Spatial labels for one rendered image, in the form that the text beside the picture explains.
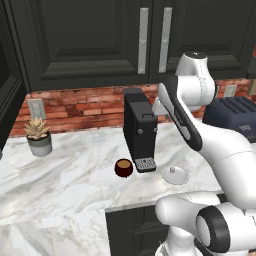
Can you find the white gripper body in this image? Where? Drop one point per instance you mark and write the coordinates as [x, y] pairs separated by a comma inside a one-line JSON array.
[[159, 108]]

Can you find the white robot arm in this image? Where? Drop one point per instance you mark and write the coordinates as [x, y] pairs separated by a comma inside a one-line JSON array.
[[230, 156]]

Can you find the black coffee machine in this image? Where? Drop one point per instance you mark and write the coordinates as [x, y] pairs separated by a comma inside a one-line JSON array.
[[138, 130]]

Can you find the dark red coffee mug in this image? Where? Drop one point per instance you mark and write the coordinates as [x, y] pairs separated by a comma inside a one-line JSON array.
[[123, 168]]

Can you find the white saucer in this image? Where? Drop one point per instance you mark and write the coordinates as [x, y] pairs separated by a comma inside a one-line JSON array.
[[178, 177]]

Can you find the dark blue toaster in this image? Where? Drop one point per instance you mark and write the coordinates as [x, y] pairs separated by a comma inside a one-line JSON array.
[[230, 111]]

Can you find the dark cupboard door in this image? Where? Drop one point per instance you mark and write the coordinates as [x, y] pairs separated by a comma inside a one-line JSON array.
[[226, 30], [83, 40]]

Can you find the succulent in grey pot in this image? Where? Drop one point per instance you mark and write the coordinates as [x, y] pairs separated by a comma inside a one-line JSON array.
[[39, 138]]

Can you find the dark lower cabinet front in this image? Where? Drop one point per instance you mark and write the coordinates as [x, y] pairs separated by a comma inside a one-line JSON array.
[[133, 230]]

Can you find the dark tall cabinet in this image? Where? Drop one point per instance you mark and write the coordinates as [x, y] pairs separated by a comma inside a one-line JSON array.
[[8, 83]]

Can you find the white wall outlet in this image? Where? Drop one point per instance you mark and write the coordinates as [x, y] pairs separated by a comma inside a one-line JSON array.
[[230, 91], [36, 109]]

